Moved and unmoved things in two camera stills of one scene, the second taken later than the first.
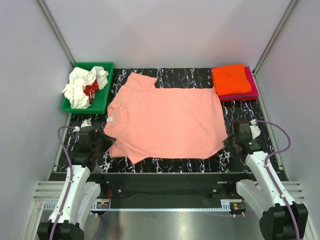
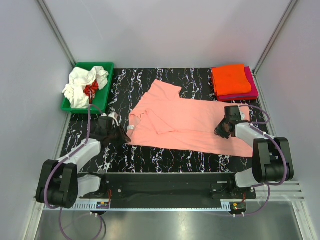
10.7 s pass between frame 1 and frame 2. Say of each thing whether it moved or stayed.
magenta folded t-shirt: stayed
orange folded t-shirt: stayed
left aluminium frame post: stayed
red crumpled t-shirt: stayed
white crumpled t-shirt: stayed
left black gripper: moved
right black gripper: moved
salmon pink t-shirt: moved
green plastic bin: stayed
